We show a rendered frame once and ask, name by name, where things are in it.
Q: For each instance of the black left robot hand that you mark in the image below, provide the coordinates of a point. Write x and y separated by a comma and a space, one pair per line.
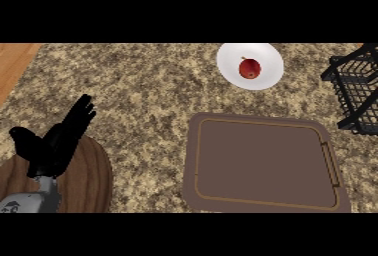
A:
55, 146

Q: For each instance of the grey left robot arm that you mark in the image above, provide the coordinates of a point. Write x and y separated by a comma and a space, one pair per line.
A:
35, 200

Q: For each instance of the brown rectangular tray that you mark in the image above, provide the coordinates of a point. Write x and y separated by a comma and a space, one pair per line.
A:
263, 163

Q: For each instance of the round brown wooden board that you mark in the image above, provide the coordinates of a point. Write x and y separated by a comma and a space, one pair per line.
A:
86, 180

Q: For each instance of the white round plate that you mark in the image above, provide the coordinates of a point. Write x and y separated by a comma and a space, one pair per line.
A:
231, 66

